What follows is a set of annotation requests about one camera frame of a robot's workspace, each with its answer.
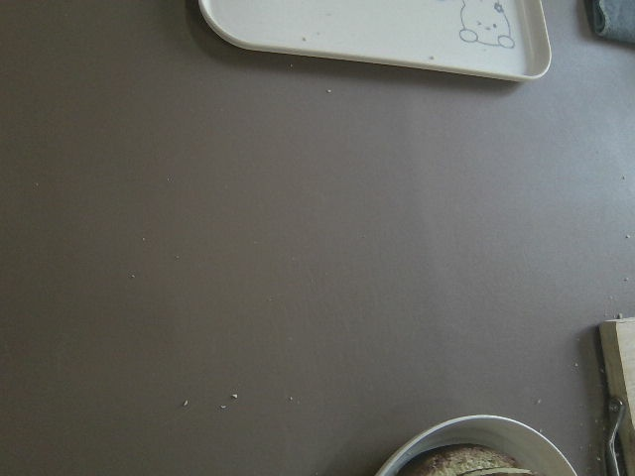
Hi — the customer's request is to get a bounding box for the bread slice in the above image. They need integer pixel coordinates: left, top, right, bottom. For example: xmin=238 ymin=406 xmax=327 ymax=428
xmin=399 ymin=444 xmax=536 ymax=476

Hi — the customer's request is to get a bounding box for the cream rabbit tray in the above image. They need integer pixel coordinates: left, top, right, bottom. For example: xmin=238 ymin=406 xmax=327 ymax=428
xmin=198 ymin=0 xmax=552 ymax=81

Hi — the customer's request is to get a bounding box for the white round plate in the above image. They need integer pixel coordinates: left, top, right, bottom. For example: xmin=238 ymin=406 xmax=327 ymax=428
xmin=377 ymin=415 xmax=576 ymax=476

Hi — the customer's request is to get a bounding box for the wooden cutting board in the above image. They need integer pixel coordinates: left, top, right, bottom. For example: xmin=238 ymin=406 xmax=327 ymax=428
xmin=599 ymin=317 xmax=634 ymax=475

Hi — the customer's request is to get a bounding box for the grey folded cloth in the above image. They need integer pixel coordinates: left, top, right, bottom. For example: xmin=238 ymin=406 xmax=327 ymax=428
xmin=584 ymin=0 xmax=635 ymax=46

